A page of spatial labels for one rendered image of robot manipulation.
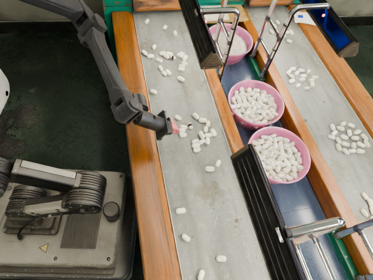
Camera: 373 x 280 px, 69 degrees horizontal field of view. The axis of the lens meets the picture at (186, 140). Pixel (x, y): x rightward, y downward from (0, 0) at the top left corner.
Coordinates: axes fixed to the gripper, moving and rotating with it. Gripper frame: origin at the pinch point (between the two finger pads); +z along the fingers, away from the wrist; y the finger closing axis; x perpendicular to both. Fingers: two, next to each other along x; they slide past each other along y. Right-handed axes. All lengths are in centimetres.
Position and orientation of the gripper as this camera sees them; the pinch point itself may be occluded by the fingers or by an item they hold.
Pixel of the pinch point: (177, 131)
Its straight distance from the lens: 106.9
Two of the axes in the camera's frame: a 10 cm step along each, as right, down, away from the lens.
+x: -6.9, 4.8, 5.4
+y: -2.0, -8.4, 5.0
